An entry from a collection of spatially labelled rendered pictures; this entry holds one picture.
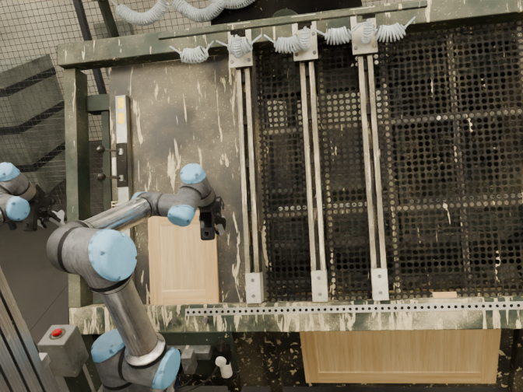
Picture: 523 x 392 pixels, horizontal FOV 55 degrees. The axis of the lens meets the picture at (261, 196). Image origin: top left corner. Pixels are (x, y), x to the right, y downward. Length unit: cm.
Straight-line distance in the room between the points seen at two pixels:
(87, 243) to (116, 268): 9
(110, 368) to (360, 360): 137
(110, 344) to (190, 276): 76
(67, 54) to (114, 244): 144
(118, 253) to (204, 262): 102
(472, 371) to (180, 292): 141
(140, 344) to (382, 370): 149
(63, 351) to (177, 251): 61
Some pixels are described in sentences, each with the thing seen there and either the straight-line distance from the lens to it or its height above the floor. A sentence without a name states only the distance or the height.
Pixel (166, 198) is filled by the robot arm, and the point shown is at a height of 158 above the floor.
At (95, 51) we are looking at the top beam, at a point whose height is 192.
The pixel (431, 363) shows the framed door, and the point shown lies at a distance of 261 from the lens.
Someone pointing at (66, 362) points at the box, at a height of 84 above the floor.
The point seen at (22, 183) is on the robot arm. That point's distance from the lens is 193.
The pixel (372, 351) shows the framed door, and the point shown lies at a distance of 254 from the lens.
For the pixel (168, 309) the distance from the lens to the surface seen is 225.
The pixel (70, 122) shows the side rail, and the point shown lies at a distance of 248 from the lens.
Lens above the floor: 222
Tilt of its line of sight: 26 degrees down
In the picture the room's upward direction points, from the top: 8 degrees counter-clockwise
